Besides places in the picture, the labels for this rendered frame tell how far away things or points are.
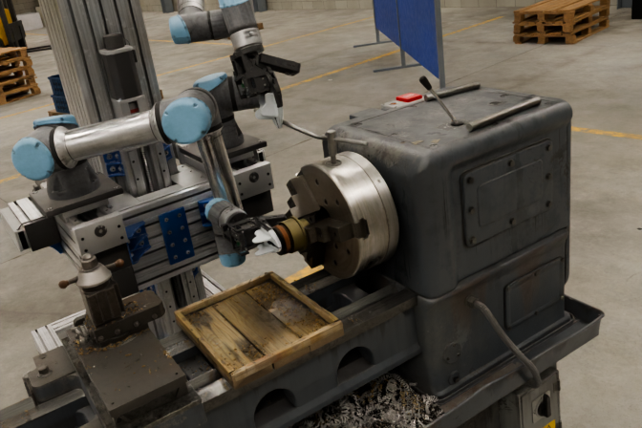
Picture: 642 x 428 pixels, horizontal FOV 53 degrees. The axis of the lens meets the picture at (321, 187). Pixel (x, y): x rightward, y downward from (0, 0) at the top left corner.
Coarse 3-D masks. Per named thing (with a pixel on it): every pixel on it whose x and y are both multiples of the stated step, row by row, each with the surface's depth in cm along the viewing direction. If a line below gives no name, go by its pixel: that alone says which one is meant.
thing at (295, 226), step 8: (280, 224) 163; (288, 224) 161; (296, 224) 161; (304, 224) 163; (280, 232) 159; (288, 232) 160; (296, 232) 160; (304, 232) 160; (280, 240) 159; (288, 240) 159; (296, 240) 160; (304, 240) 161; (288, 248) 160; (296, 248) 161; (304, 248) 163
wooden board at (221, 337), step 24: (240, 288) 179; (288, 288) 175; (192, 312) 173; (216, 312) 171; (264, 312) 168; (288, 312) 167; (192, 336) 162; (216, 336) 161; (240, 336) 160; (264, 336) 158; (288, 336) 157; (312, 336) 152; (336, 336) 157; (216, 360) 149; (240, 360) 151; (264, 360) 146; (288, 360) 150; (240, 384) 144
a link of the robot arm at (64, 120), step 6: (36, 120) 181; (42, 120) 180; (48, 120) 180; (54, 120) 181; (60, 120) 182; (66, 120) 183; (72, 120) 184; (36, 126) 181; (42, 126) 180; (48, 126) 179; (54, 126) 180; (66, 126) 183; (72, 126) 184
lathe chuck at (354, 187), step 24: (312, 168) 164; (336, 168) 161; (360, 168) 162; (312, 192) 168; (336, 192) 158; (360, 192) 157; (312, 216) 173; (336, 216) 162; (360, 216) 156; (384, 216) 159; (360, 240) 156; (384, 240) 161; (336, 264) 170; (360, 264) 160
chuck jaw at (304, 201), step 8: (288, 184) 170; (296, 184) 168; (304, 184) 169; (296, 192) 167; (304, 192) 168; (288, 200) 168; (296, 200) 166; (304, 200) 167; (312, 200) 168; (296, 208) 165; (304, 208) 166; (312, 208) 167; (320, 208) 169; (288, 216) 167; (296, 216) 164; (304, 216) 166
